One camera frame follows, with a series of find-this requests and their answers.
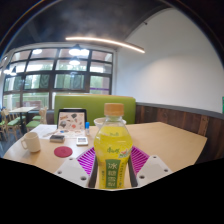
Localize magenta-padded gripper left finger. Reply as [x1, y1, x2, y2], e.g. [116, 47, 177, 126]
[54, 147, 99, 188]

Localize flat round red coaster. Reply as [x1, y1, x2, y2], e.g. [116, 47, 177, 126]
[53, 145, 74, 159]

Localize green upholstered bench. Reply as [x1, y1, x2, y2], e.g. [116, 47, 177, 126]
[53, 94, 137, 126]

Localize small dark box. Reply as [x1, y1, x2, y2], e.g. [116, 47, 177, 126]
[49, 134, 66, 144]

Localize large dark-framed grid window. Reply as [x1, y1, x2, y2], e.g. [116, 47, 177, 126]
[1, 48, 114, 111]

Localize long curved linear light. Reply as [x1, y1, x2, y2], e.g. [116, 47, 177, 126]
[65, 36, 146, 54]

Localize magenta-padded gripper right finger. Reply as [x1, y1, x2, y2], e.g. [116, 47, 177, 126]
[127, 145, 173, 188]

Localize wooden chairs with green seats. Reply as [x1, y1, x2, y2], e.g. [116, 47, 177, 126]
[0, 106, 49, 141]

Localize white ribbed mug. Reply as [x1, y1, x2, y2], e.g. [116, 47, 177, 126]
[20, 131, 42, 154]

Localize light wooden dining table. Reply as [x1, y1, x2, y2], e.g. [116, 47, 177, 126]
[9, 106, 38, 134]

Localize blue-capped glue stick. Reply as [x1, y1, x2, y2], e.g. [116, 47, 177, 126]
[84, 121, 91, 136]

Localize yellow drink bottle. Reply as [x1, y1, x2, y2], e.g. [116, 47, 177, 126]
[93, 102, 134, 190]

